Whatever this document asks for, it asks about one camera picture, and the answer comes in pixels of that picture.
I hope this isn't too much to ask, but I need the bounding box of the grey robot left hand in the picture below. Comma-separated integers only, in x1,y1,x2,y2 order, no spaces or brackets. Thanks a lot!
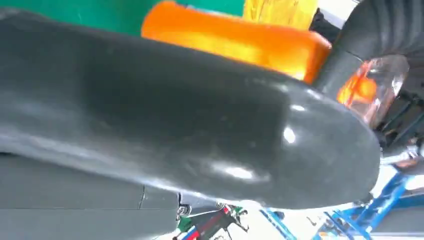
312,48,424,168

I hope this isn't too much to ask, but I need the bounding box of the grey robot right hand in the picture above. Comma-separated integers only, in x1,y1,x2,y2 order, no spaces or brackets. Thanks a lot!
0,7,382,211

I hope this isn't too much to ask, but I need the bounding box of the yellow plastic sheet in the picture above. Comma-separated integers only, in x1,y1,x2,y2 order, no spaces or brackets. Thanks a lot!
242,0,320,31

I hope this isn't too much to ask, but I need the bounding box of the green table mat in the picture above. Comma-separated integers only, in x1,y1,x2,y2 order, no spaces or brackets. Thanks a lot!
0,0,247,37

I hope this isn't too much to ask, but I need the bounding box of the blue metal frame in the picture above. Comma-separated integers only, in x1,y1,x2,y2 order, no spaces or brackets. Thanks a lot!
259,172,424,240

